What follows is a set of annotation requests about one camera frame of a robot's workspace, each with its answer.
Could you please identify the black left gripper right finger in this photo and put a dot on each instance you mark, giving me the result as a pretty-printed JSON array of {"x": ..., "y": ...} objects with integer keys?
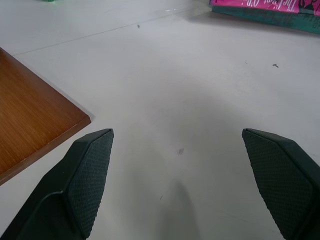
[{"x": 282, "y": 180}]

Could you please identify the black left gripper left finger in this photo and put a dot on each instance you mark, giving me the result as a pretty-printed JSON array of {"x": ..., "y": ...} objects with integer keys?
[{"x": 75, "y": 185}]

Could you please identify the brown wooden board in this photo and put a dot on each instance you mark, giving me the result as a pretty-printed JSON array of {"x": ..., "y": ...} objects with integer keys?
[{"x": 32, "y": 110}]

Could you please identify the pink cover book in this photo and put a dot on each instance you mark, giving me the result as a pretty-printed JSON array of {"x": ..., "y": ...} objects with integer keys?
[{"x": 255, "y": 5}]

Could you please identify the pink and teal package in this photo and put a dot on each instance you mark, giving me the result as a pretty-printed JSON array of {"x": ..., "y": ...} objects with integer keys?
[{"x": 275, "y": 18}]

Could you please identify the small green object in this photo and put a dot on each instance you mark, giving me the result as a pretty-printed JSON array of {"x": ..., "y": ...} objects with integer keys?
[{"x": 48, "y": 0}]

